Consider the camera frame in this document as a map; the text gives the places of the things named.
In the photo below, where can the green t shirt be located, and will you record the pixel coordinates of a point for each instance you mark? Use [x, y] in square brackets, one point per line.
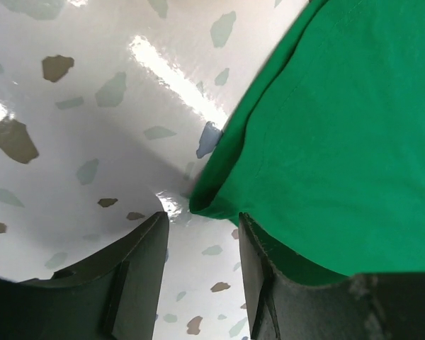
[326, 150]

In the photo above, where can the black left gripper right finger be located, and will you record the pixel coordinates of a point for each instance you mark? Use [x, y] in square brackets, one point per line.
[289, 297]

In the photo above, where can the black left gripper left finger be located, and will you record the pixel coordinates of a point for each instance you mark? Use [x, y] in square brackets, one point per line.
[112, 294]

